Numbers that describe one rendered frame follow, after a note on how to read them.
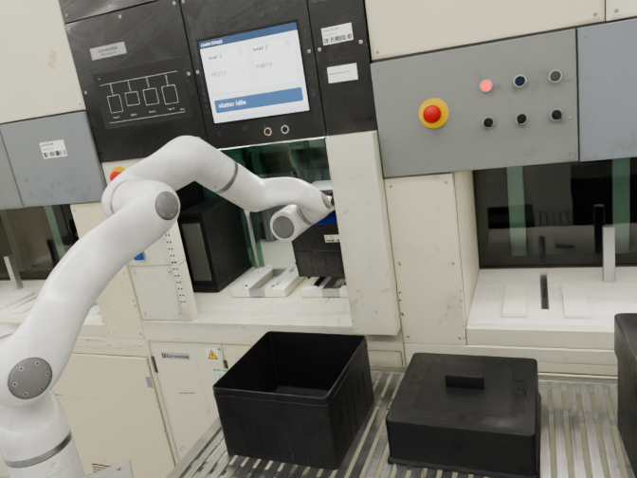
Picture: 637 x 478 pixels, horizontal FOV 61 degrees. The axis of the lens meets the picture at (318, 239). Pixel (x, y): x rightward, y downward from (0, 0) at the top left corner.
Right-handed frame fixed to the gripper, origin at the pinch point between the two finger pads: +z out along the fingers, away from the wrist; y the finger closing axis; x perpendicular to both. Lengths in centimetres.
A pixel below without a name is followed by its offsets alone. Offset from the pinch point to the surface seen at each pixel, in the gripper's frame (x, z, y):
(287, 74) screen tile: 37.7, -24.5, 4.9
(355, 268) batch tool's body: -12.7, -29.5, 17.5
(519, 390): -33, -50, 57
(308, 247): -14.2, -4.8, -5.7
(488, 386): -32, -50, 51
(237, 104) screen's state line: 32.3, -24.4, -10.8
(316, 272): -23.1, -4.1, -4.8
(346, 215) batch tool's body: 1.6, -29.5, 17.0
